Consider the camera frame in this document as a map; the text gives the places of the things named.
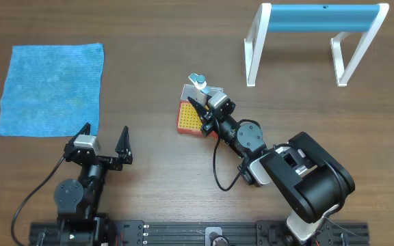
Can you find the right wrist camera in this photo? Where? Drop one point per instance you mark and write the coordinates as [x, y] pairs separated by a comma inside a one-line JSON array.
[[217, 99]]

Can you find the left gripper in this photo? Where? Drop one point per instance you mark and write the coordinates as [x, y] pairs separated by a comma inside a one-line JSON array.
[[113, 161]]

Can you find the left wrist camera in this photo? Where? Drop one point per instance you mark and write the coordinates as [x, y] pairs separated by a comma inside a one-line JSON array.
[[87, 143]]

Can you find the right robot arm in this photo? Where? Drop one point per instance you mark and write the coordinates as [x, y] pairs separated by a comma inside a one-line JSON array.
[[306, 184]]

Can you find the red and yellow tip box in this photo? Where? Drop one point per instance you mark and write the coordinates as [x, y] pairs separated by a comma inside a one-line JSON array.
[[188, 119]]

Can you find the white and blue stand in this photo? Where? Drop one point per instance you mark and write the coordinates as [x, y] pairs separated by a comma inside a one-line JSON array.
[[292, 20]]

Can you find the mounting rail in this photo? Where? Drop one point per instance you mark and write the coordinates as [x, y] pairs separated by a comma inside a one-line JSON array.
[[183, 234]]

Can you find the white pipette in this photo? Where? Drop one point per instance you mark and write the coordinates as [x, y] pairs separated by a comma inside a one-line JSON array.
[[202, 96]]

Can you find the blue cloth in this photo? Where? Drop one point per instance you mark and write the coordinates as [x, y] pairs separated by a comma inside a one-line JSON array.
[[46, 89]]

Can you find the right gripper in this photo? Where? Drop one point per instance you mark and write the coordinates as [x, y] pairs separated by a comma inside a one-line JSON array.
[[210, 124]]

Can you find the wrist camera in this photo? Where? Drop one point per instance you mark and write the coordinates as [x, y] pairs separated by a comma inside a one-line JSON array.
[[217, 99], [87, 143]]

